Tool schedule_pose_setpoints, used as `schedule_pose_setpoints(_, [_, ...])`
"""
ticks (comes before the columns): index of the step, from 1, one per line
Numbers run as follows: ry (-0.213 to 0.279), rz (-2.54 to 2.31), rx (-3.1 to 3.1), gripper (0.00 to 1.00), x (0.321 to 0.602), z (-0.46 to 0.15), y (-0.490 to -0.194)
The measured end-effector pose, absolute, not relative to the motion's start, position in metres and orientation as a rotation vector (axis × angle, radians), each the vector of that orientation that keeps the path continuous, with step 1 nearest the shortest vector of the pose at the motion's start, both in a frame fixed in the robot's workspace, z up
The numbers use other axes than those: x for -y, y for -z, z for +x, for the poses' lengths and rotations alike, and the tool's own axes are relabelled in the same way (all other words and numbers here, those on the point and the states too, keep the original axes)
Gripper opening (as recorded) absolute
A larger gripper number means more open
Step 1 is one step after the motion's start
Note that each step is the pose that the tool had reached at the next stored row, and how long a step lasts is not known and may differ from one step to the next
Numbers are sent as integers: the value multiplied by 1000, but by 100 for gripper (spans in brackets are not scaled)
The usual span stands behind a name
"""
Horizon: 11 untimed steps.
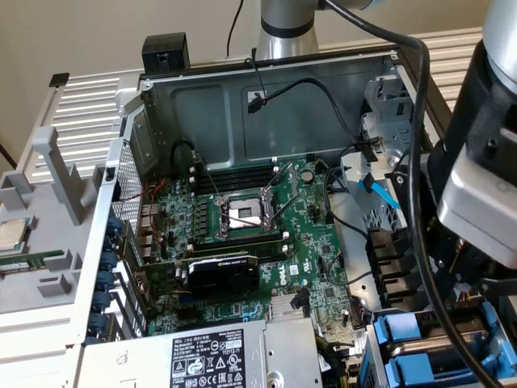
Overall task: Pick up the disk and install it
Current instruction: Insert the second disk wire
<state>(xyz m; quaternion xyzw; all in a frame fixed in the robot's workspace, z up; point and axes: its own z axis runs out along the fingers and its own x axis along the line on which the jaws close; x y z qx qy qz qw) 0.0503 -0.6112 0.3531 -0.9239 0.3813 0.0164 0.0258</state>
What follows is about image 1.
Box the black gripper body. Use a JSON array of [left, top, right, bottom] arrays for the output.
[[422, 139, 517, 298]]

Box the blue SATA wire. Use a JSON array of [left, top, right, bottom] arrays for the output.
[[357, 173, 404, 212]]

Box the red yellow power wire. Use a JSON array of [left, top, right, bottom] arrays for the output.
[[454, 238, 485, 303]]

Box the blue disk carrier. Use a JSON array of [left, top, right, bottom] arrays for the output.
[[383, 329, 511, 385]]

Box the metal disk bay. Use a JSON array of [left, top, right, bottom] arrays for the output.
[[361, 294, 517, 388]]

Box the green motherboard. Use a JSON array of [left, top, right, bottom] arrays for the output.
[[137, 157, 367, 367]]

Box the metal socket cover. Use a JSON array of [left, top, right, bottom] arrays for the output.
[[263, 161, 301, 200]]

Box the thin metal locking lever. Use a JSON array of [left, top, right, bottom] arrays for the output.
[[269, 192, 302, 226], [192, 150, 223, 201]]

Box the black RAM slot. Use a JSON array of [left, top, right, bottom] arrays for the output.
[[188, 230, 290, 251], [189, 167, 280, 194], [193, 158, 280, 181], [189, 242, 291, 263]]

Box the CPU socket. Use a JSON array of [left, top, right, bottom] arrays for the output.
[[213, 189, 280, 240]]

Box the black power connector plug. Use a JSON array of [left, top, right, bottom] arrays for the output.
[[269, 294, 313, 323]]

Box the open PC case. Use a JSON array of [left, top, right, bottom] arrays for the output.
[[66, 42, 517, 388]]

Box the black graphics card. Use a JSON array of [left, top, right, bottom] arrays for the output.
[[132, 251, 260, 301]]

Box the black box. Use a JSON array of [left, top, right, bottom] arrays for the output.
[[141, 33, 191, 77]]

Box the grey power supply unit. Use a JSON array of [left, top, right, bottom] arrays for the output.
[[80, 317, 324, 388]]

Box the grey parts rack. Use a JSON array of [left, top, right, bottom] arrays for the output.
[[0, 125, 107, 318]]

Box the green RAM stick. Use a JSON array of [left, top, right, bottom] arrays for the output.
[[0, 249, 65, 276]]

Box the silver CPU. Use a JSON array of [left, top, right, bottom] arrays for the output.
[[0, 217, 32, 254]]

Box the white rack base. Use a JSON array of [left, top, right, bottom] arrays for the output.
[[0, 301, 88, 388]]

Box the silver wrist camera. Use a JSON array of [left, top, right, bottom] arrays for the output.
[[437, 151, 517, 268]]

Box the thick black camera cable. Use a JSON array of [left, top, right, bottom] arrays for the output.
[[321, 0, 506, 388]]

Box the thin black fan cable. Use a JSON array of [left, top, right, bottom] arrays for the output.
[[325, 250, 373, 286]]

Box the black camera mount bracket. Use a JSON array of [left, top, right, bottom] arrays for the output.
[[446, 40, 517, 162]]

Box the braided power cable bundle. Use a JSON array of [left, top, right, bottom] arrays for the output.
[[315, 335, 361, 388]]

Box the black cable with connector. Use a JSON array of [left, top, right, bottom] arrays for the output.
[[246, 77, 383, 162]]

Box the thin black hanging cable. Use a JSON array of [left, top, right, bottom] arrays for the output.
[[225, 0, 245, 58]]

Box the looped black cable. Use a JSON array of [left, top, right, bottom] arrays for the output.
[[170, 139, 203, 179]]

